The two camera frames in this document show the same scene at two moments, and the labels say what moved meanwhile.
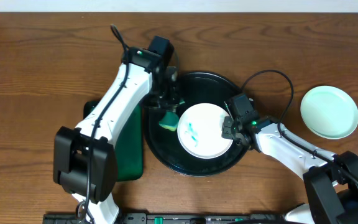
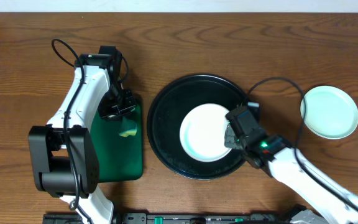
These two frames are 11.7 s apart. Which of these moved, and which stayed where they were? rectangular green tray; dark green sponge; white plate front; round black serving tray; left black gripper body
Moved: dark green sponge; left black gripper body
Stayed: white plate front; round black serving tray; rectangular green tray
